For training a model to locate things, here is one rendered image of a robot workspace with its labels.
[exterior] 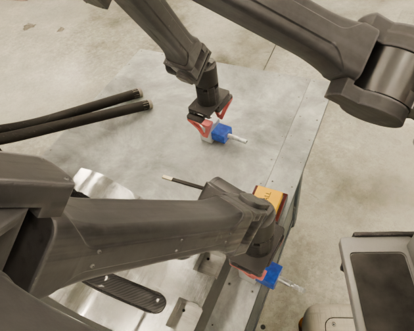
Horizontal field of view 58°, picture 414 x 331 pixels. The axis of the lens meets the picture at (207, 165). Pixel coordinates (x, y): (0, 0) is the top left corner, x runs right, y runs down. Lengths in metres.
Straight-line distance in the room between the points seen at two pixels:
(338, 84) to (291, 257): 1.32
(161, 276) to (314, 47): 0.49
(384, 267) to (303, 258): 1.16
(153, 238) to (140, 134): 0.78
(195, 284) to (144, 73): 0.81
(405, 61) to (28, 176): 0.40
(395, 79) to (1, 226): 0.41
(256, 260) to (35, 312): 0.53
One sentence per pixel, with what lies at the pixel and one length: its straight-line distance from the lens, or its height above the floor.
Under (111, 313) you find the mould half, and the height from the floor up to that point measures 0.88.
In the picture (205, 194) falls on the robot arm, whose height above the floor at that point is 1.05.
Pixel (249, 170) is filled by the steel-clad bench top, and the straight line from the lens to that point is 0.95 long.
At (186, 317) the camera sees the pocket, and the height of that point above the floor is 0.86.
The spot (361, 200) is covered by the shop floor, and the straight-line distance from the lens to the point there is 1.93.
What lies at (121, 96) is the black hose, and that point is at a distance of 1.18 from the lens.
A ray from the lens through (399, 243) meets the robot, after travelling 0.60.
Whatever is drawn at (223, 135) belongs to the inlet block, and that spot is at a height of 0.84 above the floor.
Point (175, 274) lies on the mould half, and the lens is 0.72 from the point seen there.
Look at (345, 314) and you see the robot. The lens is 1.36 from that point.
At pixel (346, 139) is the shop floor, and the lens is 2.18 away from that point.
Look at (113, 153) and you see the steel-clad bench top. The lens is 1.07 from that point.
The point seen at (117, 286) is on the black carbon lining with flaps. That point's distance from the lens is 0.75.
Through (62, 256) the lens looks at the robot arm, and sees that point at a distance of 0.26.
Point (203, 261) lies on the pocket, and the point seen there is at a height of 0.86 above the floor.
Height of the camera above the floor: 1.54
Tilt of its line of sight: 50 degrees down
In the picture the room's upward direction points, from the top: 9 degrees counter-clockwise
